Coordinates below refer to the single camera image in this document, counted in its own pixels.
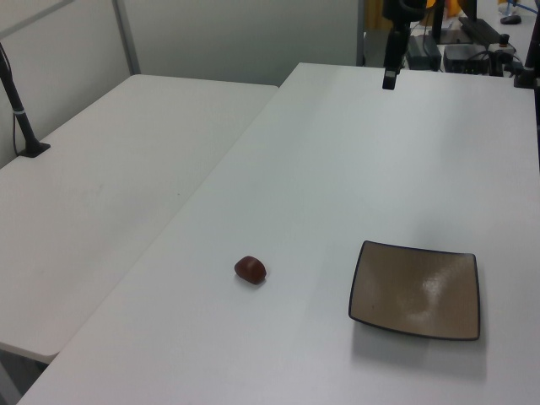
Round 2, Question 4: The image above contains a square brown ceramic plate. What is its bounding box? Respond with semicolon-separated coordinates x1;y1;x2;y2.
348;240;482;343

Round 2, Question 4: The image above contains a black camera pole with base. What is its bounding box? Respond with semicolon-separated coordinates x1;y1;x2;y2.
0;41;51;159

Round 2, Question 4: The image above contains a white side table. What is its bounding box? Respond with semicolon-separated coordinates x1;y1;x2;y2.
0;73;280;365

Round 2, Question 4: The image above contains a dark grey device box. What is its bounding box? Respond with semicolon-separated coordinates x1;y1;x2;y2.
407;35;442;71

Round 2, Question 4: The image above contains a thin black cable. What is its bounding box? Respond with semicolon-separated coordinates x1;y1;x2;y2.
535;84;540;172

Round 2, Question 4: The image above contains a small brown round food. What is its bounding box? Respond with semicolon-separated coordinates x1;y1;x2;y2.
234;255;269;288

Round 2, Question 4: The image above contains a black box with green lights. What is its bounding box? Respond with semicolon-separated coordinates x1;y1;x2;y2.
442;44;493;75

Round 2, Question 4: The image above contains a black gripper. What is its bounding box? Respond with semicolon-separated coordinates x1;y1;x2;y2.
382;0;428;90

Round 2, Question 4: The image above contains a grey partition post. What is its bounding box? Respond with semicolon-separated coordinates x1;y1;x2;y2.
356;0;366;67
112;0;141;76

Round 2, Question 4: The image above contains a black keyboard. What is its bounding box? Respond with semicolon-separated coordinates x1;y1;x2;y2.
457;16;501;43

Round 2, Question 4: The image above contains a black monitor stand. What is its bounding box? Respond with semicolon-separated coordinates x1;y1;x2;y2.
429;0;446;46

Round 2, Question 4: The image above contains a black clamp pole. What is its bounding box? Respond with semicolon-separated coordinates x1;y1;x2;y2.
512;16;540;89

